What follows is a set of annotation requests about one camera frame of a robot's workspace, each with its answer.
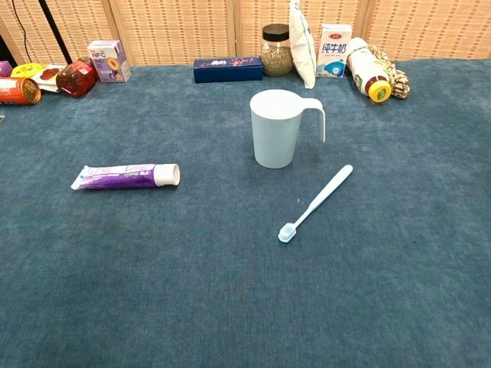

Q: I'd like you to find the light blue toothbrush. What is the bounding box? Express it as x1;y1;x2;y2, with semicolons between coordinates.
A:
277;164;354;244

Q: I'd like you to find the white cup with handle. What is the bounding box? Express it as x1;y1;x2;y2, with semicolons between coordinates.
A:
249;89;327;169

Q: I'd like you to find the braided rope bundle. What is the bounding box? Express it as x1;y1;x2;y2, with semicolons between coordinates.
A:
367;44;411;100

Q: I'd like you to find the white blue milk carton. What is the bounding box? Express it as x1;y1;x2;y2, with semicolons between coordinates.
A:
315;23;353;79

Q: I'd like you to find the navy blue rectangular box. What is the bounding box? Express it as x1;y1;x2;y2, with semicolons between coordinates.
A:
193;56;264;84

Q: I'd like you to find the purple NFC juice carton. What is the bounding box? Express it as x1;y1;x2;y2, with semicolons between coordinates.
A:
87;39;132;84

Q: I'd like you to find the white snack bag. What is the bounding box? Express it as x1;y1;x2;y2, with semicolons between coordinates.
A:
288;0;318;90

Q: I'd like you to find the orange drink can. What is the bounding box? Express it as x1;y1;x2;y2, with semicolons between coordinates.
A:
0;77;42;106

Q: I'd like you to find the dark red juice bottle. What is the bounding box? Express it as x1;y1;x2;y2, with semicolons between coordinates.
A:
55;56;99;99

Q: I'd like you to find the glass jar black lid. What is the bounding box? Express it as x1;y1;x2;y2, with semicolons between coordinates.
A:
260;23;295;77

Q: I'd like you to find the yellow round container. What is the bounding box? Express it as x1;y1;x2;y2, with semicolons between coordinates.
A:
10;62;45;79

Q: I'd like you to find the blue table cloth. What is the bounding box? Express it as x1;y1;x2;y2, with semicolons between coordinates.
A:
0;57;491;368

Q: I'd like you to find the thin black wall cable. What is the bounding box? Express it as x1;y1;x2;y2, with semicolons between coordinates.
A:
11;0;32;64

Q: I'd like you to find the purple white toothpaste tube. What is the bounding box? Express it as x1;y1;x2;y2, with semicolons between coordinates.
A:
70;163;181;192

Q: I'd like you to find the white bottle yellow cap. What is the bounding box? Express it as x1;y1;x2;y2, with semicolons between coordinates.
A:
346;37;393;104

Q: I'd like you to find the black tripod stand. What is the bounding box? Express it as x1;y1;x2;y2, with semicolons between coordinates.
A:
37;0;74;65

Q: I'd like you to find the white packet red fruit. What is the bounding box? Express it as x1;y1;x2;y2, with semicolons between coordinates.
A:
30;64;67;94

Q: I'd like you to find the bamboo folding screen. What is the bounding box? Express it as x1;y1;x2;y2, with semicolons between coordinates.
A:
0;0;491;68

